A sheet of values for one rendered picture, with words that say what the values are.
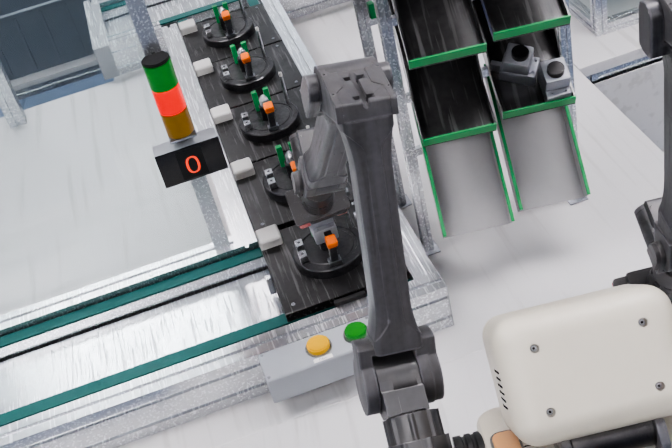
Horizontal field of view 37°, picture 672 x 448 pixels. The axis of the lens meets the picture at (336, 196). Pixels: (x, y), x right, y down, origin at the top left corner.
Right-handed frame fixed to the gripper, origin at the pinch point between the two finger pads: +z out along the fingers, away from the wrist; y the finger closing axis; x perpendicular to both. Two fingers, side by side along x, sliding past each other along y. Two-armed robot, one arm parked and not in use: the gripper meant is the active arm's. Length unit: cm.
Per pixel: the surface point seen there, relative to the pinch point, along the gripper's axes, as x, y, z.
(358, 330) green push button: 23.7, 1.3, -6.3
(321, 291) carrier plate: 14.0, 4.5, 2.1
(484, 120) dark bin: -2.2, -32.0, -13.5
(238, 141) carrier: -29.6, 8.2, 38.5
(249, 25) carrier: -68, -6, 68
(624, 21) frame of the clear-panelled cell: -30, -93, 53
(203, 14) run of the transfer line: -84, 3, 89
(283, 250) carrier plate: 2.6, 8.1, 11.5
